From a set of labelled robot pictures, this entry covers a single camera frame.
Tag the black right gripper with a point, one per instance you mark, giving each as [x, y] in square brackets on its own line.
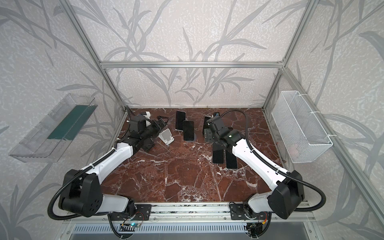
[210, 122]

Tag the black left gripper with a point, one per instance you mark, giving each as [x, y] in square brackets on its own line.
[156, 126]

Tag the black smartphone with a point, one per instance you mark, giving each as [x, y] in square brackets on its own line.
[189, 130]
[218, 154]
[231, 161]

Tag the purple-edged smartphone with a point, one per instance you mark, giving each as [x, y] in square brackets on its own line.
[180, 118]

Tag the black front smartphone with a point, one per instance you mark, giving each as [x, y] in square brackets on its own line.
[231, 161]

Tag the green-edged smartphone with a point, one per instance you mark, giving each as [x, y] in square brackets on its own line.
[205, 125]

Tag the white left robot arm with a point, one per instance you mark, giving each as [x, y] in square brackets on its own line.
[81, 193]

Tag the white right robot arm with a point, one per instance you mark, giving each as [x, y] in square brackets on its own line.
[285, 195]

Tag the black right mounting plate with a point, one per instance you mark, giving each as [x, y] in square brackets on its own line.
[237, 211]

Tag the black mounting plate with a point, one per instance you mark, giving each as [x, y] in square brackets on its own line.
[237, 211]
[142, 213]

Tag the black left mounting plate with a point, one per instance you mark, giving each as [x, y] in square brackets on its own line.
[142, 213]

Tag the green circuit board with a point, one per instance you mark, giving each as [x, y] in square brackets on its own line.
[129, 226]

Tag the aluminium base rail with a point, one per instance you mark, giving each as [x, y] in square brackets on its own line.
[191, 218]

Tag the white wire mesh basket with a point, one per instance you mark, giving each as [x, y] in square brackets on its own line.
[304, 137]

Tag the clear plastic wall bin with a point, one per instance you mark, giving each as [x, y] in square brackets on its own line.
[47, 142]

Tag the aluminium frame enclosure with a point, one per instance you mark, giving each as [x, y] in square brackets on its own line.
[361, 181]

